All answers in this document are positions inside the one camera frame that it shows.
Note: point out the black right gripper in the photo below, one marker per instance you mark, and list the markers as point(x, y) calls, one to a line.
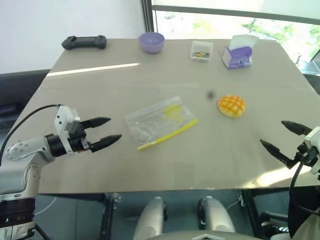
point(303, 153)

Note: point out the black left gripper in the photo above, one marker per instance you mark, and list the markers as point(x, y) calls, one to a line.
point(78, 140)

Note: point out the clear yellow zip bag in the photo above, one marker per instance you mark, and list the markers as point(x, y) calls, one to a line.
point(155, 120)

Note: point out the yellow checkered bread bun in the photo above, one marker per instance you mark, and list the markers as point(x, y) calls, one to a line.
point(232, 105)

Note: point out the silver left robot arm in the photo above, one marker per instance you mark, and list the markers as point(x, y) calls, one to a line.
point(22, 150)

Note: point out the black fabric shape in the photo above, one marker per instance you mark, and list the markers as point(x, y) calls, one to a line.
point(305, 197)

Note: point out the black table leg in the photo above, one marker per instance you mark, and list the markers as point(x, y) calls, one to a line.
point(107, 217)
point(251, 210)

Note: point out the black white sneaker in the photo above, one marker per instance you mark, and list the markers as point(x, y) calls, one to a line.
point(275, 222)

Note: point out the black game controller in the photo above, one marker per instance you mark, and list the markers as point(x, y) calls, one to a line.
point(83, 42)

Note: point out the purple tissue pack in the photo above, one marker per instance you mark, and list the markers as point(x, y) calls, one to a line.
point(237, 55)

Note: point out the silver rounded robot leg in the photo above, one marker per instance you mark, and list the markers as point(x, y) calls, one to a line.
point(216, 217)
point(150, 217)

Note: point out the purple plastic bowl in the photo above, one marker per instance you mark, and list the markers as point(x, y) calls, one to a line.
point(151, 42)

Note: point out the colourful small pieces pile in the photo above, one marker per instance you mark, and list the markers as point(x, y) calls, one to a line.
point(200, 54)

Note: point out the clear plastic box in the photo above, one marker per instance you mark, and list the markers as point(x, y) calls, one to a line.
point(201, 47)

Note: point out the silver robot torso plate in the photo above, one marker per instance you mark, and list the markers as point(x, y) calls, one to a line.
point(200, 237)

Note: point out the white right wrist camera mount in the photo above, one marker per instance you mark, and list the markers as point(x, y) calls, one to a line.
point(313, 136)

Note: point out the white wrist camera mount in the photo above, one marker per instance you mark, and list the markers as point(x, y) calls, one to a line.
point(313, 136)
point(63, 116)

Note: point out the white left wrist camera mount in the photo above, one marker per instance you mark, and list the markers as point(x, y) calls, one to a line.
point(63, 116)

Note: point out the dark window frame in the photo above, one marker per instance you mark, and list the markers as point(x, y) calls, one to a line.
point(147, 17)

